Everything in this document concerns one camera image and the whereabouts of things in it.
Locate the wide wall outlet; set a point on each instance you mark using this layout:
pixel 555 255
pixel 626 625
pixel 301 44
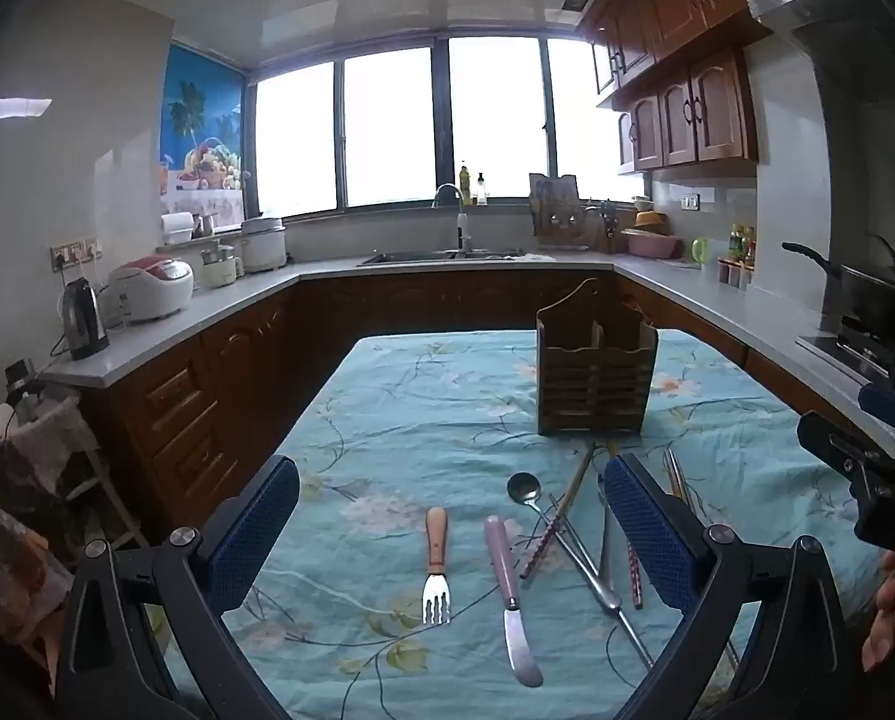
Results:
pixel 76 253

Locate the metal spoon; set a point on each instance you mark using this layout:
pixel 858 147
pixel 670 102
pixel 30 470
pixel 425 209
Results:
pixel 524 487

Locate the kitchen window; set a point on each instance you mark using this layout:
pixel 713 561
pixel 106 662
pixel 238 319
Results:
pixel 395 127

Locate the metal chopstick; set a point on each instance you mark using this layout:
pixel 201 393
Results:
pixel 605 532
pixel 586 562

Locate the wooden upper cabinets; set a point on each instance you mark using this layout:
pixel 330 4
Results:
pixel 687 37

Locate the chrome kitchen faucet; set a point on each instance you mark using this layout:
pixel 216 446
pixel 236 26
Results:
pixel 458 221

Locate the steel kitchen sink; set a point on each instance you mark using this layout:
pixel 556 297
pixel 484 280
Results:
pixel 432 257

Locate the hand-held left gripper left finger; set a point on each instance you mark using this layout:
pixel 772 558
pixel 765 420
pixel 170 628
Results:
pixel 256 525

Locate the red patterned wooden chopstick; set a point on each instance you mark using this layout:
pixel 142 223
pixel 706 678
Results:
pixel 560 517
pixel 634 577

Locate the patterned red cloth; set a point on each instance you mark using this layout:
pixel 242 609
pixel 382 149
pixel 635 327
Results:
pixel 4 547

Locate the yellow bowl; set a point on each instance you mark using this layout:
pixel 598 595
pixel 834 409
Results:
pixel 648 220

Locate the steel electric kettle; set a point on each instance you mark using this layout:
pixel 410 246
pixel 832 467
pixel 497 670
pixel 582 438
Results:
pixel 83 319

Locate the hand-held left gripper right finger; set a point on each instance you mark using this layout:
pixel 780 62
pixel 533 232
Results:
pixel 646 532

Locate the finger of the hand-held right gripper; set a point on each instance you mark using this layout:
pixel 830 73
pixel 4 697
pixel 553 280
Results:
pixel 837 450
pixel 894 406

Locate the red and white rice cooker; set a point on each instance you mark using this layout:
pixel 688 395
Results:
pixel 151 289

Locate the yellow bottle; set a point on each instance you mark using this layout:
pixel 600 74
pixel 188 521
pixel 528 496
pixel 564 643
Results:
pixel 464 184

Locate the knife block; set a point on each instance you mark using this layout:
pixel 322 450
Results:
pixel 614 232

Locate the pink basin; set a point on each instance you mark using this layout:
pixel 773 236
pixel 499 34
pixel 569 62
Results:
pixel 651 244

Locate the black stove top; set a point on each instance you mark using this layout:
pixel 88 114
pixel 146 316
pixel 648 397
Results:
pixel 845 356

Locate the wooden utensil holder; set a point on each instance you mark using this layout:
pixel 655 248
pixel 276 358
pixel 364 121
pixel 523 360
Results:
pixel 593 382

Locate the black wok with lid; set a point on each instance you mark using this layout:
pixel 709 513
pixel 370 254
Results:
pixel 879 300

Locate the clear soap bottle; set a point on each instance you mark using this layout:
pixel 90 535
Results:
pixel 481 193

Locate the green cup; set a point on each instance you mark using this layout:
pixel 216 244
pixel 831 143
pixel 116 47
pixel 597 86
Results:
pixel 699 250

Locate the wooden lower cabinets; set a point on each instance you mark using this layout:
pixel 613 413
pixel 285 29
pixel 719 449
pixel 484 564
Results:
pixel 214 382

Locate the wooden cabinets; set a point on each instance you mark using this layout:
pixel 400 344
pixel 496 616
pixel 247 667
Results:
pixel 687 37
pixel 214 382

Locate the small wall outlet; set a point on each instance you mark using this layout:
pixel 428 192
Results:
pixel 689 202

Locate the large white rice cooker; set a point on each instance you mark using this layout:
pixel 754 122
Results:
pixel 263 244

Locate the sauce bottles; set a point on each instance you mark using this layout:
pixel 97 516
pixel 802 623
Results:
pixel 741 240

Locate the fruit print wall poster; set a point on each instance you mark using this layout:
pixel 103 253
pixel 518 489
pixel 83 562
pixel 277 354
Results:
pixel 203 135

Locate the floral teal tablecloth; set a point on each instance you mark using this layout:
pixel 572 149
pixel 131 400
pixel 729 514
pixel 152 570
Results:
pixel 417 420

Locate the grey kitchen countertop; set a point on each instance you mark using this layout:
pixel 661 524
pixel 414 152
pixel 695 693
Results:
pixel 192 330

